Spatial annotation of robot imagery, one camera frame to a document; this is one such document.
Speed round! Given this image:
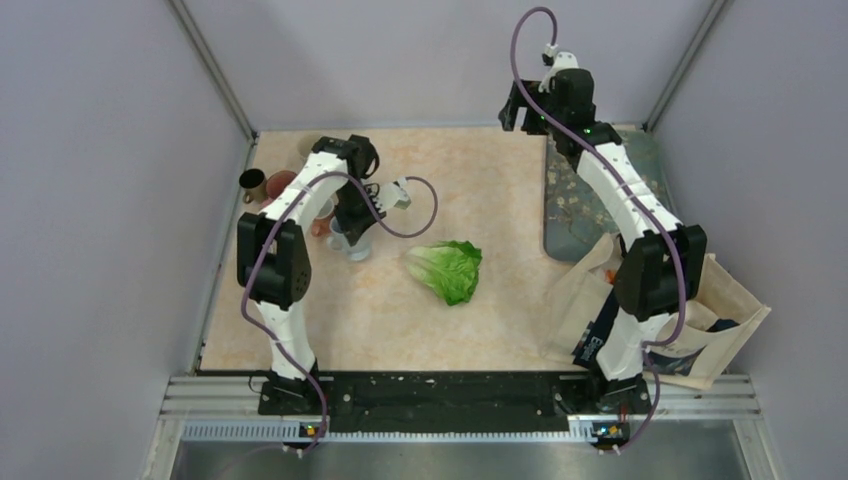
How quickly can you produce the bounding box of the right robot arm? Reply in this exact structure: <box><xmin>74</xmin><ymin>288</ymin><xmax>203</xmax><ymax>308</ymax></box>
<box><xmin>498</xmin><ymin>59</ymin><xmax>707</xmax><ymax>412</ymax></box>

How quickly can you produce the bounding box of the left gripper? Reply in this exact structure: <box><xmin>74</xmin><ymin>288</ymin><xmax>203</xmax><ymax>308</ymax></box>
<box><xmin>333</xmin><ymin>179</ymin><xmax>386</xmax><ymax>245</ymax></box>

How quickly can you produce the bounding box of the green lettuce head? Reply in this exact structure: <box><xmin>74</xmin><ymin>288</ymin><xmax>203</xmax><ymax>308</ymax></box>
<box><xmin>403</xmin><ymin>241</ymin><xmax>483</xmax><ymax>306</ymax></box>

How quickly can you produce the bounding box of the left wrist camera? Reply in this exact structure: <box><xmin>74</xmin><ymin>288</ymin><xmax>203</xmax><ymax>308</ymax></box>
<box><xmin>375</xmin><ymin>177</ymin><xmax>412</xmax><ymax>213</ymax></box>

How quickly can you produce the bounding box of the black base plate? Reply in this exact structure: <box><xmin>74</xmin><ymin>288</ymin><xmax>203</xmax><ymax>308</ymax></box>
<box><xmin>258</xmin><ymin>371</ymin><xmax>650</xmax><ymax>434</ymax></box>

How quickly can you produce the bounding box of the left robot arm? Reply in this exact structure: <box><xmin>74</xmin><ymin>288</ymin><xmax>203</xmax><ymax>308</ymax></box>
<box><xmin>236</xmin><ymin>135</ymin><xmax>385</xmax><ymax>414</ymax></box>

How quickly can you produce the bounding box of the large pink mug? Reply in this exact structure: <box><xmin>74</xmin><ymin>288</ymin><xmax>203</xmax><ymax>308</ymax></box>
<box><xmin>266</xmin><ymin>170</ymin><xmax>297</xmax><ymax>199</ymax></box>

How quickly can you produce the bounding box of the pale blue glass mug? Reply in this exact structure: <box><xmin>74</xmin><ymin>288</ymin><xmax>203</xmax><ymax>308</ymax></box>
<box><xmin>326</xmin><ymin>218</ymin><xmax>373</xmax><ymax>262</ymax></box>

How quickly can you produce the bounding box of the floral patterned tray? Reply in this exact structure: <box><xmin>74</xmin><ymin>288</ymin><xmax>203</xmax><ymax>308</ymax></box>
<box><xmin>543</xmin><ymin>126</ymin><xmax>675</xmax><ymax>263</ymax></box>

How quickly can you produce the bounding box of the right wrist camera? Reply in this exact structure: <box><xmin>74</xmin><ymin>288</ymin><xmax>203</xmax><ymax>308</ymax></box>
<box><xmin>538</xmin><ymin>43</ymin><xmax>579</xmax><ymax>93</ymax></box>

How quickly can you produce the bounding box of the brown patterned mug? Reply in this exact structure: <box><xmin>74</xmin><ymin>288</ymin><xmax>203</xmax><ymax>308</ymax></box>
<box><xmin>238</xmin><ymin>168</ymin><xmax>268</xmax><ymax>204</ymax></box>

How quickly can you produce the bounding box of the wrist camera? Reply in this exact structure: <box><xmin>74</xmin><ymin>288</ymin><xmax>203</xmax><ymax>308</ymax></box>
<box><xmin>538</xmin><ymin>43</ymin><xmax>579</xmax><ymax>93</ymax></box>
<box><xmin>375</xmin><ymin>177</ymin><xmax>412</xmax><ymax>213</ymax></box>

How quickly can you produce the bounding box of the beige tote bag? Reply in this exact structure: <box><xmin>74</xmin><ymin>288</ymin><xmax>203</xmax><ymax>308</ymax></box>
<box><xmin>539</xmin><ymin>234</ymin><xmax>770</xmax><ymax>390</ymax></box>

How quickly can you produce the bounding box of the cream tall mug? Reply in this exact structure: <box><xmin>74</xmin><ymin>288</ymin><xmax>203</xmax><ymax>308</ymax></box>
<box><xmin>296</xmin><ymin>134</ymin><xmax>322</xmax><ymax>162</ymax></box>

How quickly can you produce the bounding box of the terracotta pink mug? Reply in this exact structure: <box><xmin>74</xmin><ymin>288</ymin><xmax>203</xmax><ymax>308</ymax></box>
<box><xmin>310</xmin><ymin>198</ymin><xmax>335</xmax><ymax>238</ymax></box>

